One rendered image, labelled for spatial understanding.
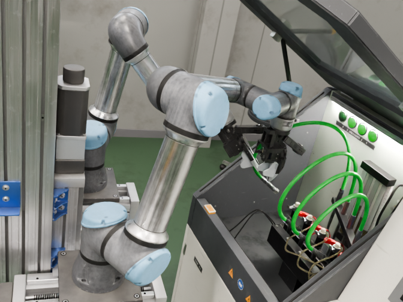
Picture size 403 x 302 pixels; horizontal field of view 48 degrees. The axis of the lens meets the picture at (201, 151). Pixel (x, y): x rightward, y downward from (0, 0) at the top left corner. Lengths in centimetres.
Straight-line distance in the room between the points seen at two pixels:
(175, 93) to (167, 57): 320
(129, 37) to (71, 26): 259
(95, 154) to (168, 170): 62
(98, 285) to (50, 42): 65
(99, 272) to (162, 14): 311
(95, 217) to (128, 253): 14
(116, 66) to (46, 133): 50
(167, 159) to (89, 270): 41
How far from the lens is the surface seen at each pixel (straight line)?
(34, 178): 134
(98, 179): 172
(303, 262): 172
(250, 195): 208
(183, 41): 425
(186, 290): 216
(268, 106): 137
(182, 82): 107
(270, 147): 154
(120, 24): 154
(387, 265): 152
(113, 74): 169
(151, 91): 111
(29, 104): 124
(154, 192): 111
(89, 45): 413
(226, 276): 179
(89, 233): 125
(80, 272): 134
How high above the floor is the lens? 200
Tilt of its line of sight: 27 degrees down
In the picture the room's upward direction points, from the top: 12 degrees clockwise
